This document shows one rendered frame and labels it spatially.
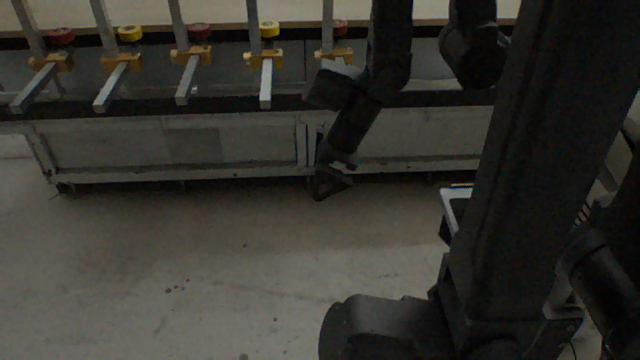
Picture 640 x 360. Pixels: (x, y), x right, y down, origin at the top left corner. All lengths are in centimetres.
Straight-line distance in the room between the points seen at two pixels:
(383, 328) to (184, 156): 193
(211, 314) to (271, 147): 81
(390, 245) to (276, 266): 52
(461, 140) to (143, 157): 154
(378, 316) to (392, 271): 159
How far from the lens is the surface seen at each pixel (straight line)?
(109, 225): 233
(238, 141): 214
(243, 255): 201
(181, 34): 163
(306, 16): 179
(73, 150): 238
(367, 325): 36
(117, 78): 162
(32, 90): 167
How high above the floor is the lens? 153
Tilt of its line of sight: 41 degrees down
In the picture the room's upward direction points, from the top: straight up
